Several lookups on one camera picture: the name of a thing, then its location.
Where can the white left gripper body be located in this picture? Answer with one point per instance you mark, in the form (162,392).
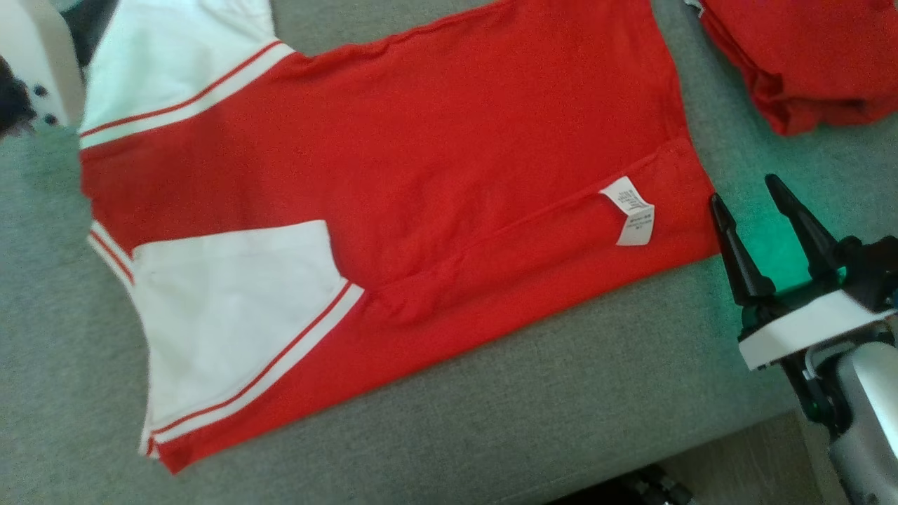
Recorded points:
(35,42)

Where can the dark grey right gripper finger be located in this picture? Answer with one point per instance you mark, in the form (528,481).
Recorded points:
(807,228)
(744,266)

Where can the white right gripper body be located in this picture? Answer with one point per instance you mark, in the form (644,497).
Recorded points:
(807,326)

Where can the red shorts with elastic waistband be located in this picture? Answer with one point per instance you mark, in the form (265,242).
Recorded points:
(807,56)

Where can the red shirt with white sleeves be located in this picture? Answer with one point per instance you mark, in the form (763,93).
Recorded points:
(421,140)

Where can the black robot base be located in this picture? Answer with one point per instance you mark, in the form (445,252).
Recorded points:
(645,487)

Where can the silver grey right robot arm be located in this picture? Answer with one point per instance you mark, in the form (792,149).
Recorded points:
(870,421)

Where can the large grey sofa seat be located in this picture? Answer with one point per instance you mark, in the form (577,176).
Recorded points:
(561,393)

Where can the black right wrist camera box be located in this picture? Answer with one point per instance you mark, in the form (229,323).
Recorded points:
(873,273)

